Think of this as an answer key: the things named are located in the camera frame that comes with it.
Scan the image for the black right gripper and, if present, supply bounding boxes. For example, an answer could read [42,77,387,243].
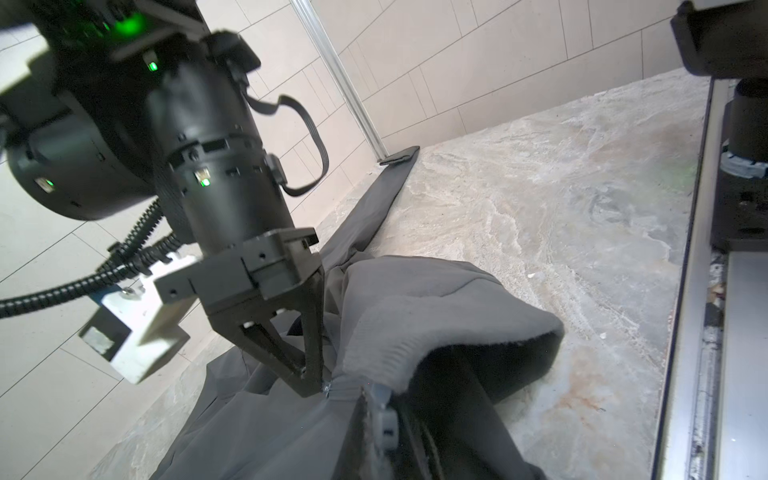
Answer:
[155,228,324,397]

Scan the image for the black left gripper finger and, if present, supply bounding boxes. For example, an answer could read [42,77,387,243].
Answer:
[332,383,444,479]

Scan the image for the dark grey zip jacket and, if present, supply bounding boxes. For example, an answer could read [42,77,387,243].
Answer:
[154,149,564,479]

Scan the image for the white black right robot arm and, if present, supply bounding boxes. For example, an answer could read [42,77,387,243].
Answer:
[1,1,326,397]

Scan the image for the right black corrugated cable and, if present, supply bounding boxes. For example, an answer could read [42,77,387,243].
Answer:
[0,197,184,320]

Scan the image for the aluminium right corner post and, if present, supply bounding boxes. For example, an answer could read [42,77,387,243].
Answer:
[290,0,388,163]

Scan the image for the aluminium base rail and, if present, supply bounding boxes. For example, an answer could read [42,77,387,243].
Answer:
[652,79,767,479]

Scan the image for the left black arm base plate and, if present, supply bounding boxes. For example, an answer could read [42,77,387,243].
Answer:
[711,145,767,253]

